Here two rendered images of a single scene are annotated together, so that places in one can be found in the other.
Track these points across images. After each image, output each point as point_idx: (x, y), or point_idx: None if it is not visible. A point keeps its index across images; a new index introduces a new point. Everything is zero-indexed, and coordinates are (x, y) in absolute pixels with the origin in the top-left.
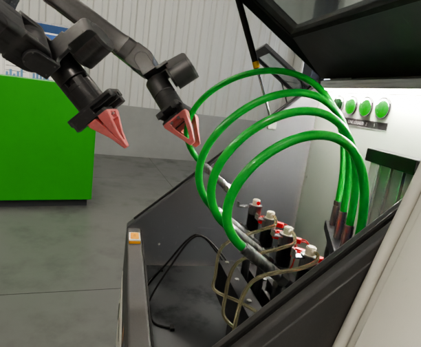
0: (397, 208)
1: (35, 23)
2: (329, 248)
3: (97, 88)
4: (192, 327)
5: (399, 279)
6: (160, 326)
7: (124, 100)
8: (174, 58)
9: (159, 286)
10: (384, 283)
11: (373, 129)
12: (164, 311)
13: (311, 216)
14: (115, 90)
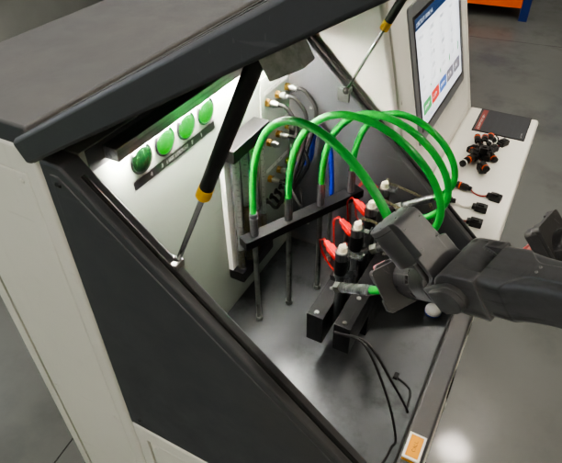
0: (381, 121)
1: None
2: (300, 224)
3: None
4: (374, 369)
5: (405, 135)
6: (406, 383)
7: (525, 231)
8: (428, 223)
9: (371, 449)
10: None
11: (201, 140)
12: (390, 402)
13: None
14: (545, 218)
